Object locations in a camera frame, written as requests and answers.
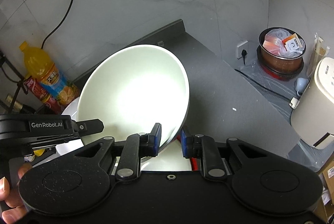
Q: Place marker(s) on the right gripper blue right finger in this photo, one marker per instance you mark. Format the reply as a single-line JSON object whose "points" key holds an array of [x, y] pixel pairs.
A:
{"points": [[187, 143]]}

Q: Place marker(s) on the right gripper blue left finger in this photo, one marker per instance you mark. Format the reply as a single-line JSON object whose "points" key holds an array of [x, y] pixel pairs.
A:
{"points": [[154, 139]]}

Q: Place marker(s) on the red and black bowl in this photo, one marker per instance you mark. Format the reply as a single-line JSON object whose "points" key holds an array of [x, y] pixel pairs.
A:
{"points": [[194, 165]]}

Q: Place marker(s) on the cream bowl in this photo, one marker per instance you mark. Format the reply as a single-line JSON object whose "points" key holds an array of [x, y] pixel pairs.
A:
{"points": [[134, 89], [169, 159]]}

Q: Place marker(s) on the white deep plate with logo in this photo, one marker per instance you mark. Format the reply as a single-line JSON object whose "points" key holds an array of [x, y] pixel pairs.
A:
{"points": [[72, 109]]}

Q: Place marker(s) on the person left hand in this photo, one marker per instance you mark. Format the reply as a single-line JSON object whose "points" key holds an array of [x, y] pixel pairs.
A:
{"points": [[13, 200]]}

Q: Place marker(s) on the red soda can upper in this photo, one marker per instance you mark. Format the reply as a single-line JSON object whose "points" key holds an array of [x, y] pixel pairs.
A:
{"points": [[43, 96]]}

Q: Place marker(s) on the black metal spice rack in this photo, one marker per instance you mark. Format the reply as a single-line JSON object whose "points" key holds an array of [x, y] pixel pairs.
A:
{"points": [[12, 105]]}

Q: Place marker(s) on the orange juice bottle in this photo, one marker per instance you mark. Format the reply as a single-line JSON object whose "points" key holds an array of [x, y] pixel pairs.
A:
{"points": [[42, 68]]}

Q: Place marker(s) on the small light blue cup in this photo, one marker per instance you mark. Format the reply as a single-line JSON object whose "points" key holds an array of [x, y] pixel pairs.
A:
{"points": [[300, 86]]}

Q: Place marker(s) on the white electric kettle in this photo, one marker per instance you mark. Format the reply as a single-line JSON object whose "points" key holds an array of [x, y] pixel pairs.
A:
{"points": [[312, 117]]}

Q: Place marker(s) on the copper pot with packets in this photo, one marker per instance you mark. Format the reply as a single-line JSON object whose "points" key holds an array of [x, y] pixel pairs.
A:
{"points": [[280, 52]]}

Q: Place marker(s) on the cardboard box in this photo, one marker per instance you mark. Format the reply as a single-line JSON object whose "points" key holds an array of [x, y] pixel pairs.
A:
{"points": [[324, 208]]}

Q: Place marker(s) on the white low wall socket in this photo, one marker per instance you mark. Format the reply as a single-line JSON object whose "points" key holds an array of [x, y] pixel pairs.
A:
{"points": [[243, 46]]}

